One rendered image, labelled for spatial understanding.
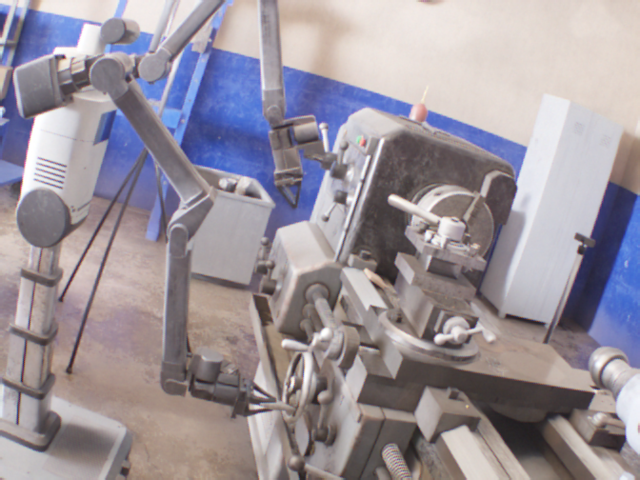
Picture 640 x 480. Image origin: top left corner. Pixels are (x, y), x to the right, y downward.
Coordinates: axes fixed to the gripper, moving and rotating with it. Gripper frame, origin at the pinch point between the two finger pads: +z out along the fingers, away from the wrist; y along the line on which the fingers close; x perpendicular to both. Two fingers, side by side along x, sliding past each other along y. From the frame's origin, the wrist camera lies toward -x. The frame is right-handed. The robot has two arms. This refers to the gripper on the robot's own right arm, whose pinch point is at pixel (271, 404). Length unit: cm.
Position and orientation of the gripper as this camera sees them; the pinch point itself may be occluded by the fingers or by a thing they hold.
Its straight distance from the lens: 182.2
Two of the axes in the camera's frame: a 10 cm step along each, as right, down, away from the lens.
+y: -3.4, 8.2, 4.6
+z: 9.4, 2.4, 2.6
